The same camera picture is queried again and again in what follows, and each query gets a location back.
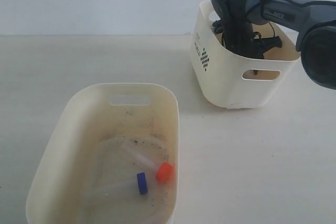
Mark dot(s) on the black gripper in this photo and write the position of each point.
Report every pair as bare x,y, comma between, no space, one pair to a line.
242,40

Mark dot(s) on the orange-capped clear tube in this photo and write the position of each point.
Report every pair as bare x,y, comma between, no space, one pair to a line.
141,156

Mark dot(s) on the blue-capped clear tube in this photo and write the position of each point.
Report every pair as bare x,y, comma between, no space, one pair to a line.
136,185

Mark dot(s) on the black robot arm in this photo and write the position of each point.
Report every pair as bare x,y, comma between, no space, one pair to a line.
313,20

